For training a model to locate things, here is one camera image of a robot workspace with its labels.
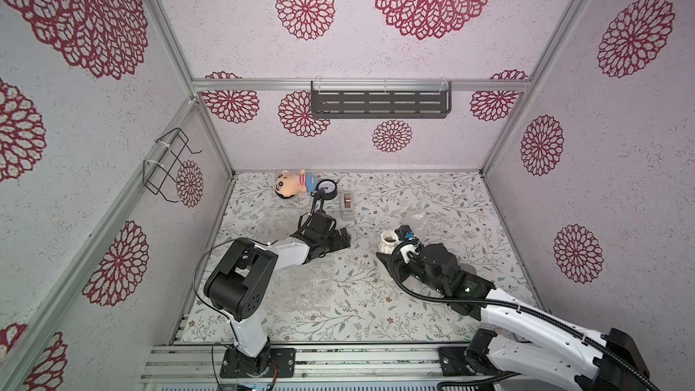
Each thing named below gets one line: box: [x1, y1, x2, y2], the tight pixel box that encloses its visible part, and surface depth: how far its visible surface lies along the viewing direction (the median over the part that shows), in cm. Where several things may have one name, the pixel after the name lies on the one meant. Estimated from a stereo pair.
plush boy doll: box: [274, 168, 318, 200], surface depth 108 cm
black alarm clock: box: [316, 179, 338, 201], surface depth 115 cm
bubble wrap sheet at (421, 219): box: [401, 207, 441, 232], surface depth 105 cm
